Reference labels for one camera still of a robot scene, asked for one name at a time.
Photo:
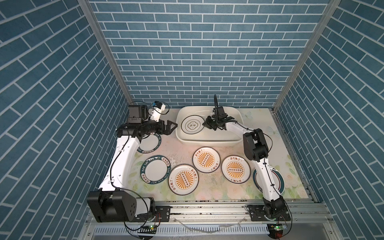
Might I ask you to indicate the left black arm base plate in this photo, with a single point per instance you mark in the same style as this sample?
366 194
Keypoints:
158 213

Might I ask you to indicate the near green rim text plate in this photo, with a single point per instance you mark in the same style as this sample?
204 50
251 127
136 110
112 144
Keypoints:
155 170

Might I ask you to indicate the white slotted cable duct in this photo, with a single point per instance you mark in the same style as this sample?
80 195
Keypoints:
178 230

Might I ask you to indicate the aluminium corner post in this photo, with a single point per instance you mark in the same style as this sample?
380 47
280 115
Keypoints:
318 30
95 26

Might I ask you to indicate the green red rim plate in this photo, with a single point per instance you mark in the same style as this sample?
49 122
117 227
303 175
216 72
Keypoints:
278 179

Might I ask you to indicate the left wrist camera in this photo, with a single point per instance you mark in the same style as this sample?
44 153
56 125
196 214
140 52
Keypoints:
159 107

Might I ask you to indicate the far green rim text plate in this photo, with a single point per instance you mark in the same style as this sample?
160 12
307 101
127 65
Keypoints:
150 144

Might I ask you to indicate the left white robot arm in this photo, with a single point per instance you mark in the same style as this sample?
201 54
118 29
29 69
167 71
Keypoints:
114 202

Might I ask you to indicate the right green circuit board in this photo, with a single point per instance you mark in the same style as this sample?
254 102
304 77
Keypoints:
276 229

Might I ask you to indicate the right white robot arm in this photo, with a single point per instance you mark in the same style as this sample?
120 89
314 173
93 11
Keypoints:
257 151

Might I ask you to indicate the orange sunburst plate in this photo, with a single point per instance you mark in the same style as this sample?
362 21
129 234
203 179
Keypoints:
183 180
236 169
206 160

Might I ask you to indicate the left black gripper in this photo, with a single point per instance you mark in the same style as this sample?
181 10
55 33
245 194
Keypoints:
161 131

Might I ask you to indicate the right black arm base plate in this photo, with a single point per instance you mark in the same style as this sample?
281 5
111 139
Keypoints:
258 213

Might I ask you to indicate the white plate black flower outline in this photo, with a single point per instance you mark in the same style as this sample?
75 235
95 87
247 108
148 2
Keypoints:
193 124

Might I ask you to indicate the white plastic bin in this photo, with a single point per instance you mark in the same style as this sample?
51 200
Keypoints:
207 137

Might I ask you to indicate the right aluminium corner post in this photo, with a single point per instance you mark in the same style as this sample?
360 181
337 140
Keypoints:
318 30

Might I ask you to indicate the green rim text plate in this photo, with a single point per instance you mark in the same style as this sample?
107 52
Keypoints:
155 170
150 144

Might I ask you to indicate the left aluminium corner post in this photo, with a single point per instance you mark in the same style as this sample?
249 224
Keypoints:
95 26

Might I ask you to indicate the aluminium mounting rail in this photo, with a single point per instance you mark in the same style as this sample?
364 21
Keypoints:
232 212

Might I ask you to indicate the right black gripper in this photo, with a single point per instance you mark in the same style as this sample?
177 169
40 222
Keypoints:
206 124

